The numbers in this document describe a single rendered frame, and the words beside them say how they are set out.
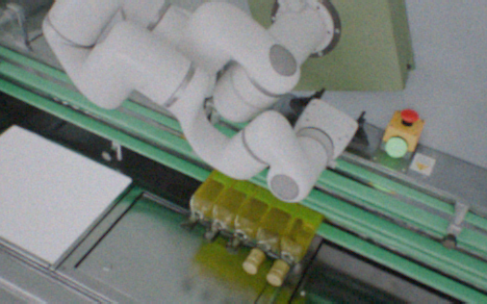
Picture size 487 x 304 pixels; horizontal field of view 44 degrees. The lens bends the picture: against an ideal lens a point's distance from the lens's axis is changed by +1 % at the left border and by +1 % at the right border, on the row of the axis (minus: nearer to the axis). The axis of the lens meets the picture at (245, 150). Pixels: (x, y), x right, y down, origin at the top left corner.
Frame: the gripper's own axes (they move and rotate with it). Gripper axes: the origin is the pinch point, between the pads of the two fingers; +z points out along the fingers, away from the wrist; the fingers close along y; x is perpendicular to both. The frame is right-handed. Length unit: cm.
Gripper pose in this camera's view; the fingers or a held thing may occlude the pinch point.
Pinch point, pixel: (340, 107)
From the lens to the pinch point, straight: 119.0
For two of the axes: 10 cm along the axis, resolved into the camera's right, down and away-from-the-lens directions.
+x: -3.1, 6.9, 6.5
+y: -8.5, -5.1, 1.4
